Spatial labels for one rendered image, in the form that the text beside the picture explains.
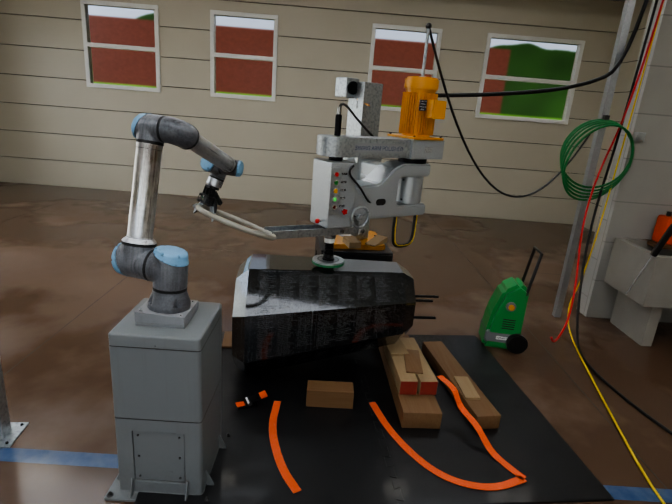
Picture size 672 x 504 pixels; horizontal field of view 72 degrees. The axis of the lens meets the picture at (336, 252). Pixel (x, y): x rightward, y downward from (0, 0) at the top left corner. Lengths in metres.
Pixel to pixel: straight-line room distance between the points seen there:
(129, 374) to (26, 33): 8.87
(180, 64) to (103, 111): 1.72
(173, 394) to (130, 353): 0.26
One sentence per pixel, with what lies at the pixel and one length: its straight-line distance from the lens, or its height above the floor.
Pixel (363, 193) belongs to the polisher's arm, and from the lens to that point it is 3.02.
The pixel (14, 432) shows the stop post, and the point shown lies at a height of 0.01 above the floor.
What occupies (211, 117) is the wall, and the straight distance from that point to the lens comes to 9.28.
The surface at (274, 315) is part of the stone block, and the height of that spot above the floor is 0.58.
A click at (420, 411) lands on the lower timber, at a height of 0.13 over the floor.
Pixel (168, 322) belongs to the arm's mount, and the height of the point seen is 0.88.
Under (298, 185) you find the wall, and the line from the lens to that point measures 9.12.
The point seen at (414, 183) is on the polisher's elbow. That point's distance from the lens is 3.34.
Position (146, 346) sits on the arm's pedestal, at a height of 0.80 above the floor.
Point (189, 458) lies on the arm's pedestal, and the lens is 2.47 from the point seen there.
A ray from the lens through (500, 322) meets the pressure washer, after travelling 4.12.
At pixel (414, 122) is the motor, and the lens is 3.30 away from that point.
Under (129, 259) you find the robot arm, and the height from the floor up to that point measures 1.12.
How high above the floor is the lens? 1.83
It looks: 17 degrees down
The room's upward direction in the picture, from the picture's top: 5 degrees clockwise
